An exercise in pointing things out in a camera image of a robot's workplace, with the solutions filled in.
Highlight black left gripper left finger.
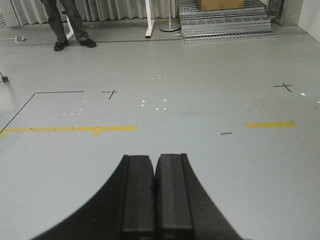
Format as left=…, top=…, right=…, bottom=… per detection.
left=36, top=155, right=155, bottom=240

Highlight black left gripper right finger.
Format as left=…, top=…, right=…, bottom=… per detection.
left=155, top=153, right=241, bottom=240

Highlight cart caster wheel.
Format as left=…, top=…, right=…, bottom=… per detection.
left=0, top=69, right=9, bottom=83

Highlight round base pole stand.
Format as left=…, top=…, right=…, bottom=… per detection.
left=159, top=0, right=181, bottom=32

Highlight grey metal grate steps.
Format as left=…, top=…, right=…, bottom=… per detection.
left=179, top=0, right=275, bottom=45

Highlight white floor power box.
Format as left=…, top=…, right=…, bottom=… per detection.
left=1, top=36, right=25, bottom=43

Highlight brown cardboard box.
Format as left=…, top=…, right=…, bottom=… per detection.
left=196, top=0, right=245, bottom=11

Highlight person legs dark trousers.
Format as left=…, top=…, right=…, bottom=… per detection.
left=41, top=0, right=97, bottom=52

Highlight grey curtain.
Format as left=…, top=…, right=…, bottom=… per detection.
left=0, top=0, right=180, bottom=28

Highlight white table leg frame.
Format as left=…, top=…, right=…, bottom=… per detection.
left=61, top=0, right=155, bottom=40

